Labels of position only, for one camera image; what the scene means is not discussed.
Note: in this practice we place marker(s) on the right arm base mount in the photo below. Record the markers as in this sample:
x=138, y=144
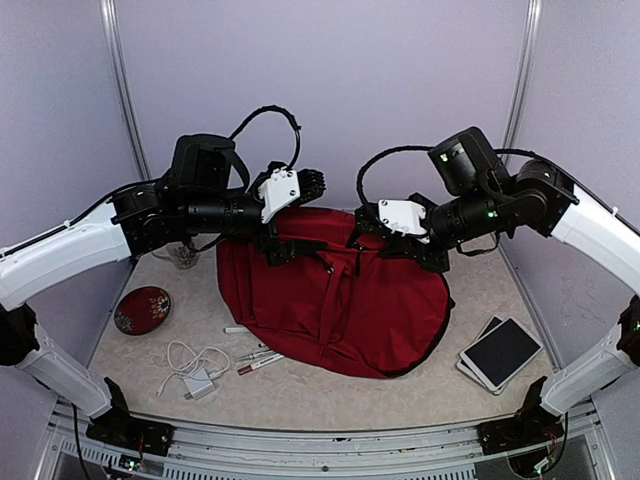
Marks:
x=513, y=433

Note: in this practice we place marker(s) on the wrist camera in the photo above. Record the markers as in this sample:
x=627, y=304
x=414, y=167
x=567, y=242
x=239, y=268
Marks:
x=285, y=187
x=404, y=217

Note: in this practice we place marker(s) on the red patterned dish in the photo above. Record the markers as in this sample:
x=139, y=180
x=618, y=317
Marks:
x=142, y=310

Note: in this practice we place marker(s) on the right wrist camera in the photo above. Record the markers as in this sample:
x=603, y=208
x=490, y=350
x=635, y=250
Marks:
x=404, y=217

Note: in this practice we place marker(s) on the right aluminium frame post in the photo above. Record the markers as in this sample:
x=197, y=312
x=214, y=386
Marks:
x=524, y=71

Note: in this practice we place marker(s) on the front aluminium rail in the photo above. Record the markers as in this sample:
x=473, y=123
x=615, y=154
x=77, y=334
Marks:
x=208, y=451

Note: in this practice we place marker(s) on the white ceramic mug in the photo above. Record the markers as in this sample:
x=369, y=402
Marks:
x=182, y=255

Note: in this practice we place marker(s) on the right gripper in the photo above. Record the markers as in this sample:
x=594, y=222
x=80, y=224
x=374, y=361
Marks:
x=408, y=245

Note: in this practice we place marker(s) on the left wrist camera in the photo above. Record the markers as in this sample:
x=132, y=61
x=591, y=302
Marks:
x=285, y=187

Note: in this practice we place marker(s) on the white marker dark-red cap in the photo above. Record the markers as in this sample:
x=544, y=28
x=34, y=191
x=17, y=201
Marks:
x=259, y=364

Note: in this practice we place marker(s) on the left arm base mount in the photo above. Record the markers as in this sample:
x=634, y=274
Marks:
x=144, y=436

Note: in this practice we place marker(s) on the aluminium frame post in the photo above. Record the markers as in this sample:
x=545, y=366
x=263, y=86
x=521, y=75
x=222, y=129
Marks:
x=118, y=64
x=524, y=71

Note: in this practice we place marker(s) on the left aluminium frame post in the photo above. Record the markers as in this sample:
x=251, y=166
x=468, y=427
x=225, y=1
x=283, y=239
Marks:
x=118, y=64

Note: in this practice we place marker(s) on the white charger with cable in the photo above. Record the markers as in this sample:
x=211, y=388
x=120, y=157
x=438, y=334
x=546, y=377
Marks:
x=197, y=370

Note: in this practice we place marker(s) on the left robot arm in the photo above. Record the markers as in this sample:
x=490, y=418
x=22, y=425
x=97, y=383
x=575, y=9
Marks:
x=206, y=190

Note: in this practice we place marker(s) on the white marker black cap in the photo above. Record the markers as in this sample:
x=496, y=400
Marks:
x=263, y=355

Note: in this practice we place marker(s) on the red backpack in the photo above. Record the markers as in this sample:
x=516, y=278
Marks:
x=341, y=308

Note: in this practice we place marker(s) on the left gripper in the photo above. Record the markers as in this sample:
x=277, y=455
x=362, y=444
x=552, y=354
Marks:
x=280, y=254

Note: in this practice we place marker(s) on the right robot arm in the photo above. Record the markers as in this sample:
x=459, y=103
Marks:
x=495, y=191

